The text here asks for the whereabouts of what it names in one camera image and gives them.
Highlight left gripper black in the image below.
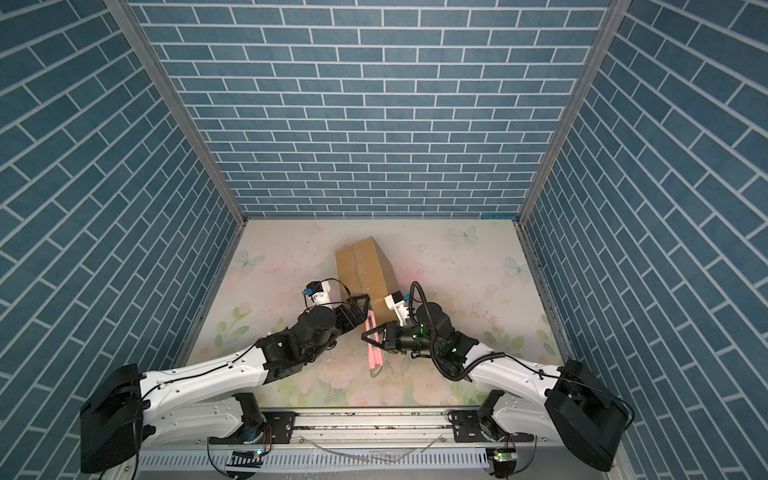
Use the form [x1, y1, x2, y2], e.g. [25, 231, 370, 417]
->
[304, 294, 372, 365]

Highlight pink utility knife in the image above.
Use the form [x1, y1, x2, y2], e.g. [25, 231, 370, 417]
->
[364, 308, 385, 379]

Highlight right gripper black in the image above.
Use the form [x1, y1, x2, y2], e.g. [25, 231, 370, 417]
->
[362, 320, 442, 356]

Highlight brown cardboard express box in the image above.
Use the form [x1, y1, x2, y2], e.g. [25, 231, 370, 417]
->
[335, 237, 399, 320]

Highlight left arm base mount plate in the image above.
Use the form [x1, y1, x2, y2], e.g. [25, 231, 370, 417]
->
[238, 411, 297, 446]

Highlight controller board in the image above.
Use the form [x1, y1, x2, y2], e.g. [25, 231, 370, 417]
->
[486, 448, 518, 478]
[224, 450, 264, 479]

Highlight right controller board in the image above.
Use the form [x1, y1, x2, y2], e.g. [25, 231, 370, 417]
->
[486, 448, 518, 478]

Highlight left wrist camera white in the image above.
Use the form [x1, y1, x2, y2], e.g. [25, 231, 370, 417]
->
[303, 280, 333, 307]

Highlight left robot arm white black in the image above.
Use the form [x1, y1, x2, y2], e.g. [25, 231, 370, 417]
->
[80, 294, 370, 474]

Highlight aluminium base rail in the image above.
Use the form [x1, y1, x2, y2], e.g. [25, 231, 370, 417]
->
[122, 406, 625, 463]

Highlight left controller board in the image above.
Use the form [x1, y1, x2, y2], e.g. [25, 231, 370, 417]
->
[224, 450, 264, 479]

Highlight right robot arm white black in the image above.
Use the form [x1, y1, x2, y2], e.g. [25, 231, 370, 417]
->
[361, 302, 634, 472]

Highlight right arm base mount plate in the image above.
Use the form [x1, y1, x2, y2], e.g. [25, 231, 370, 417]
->
[446, 410, 510, 443]

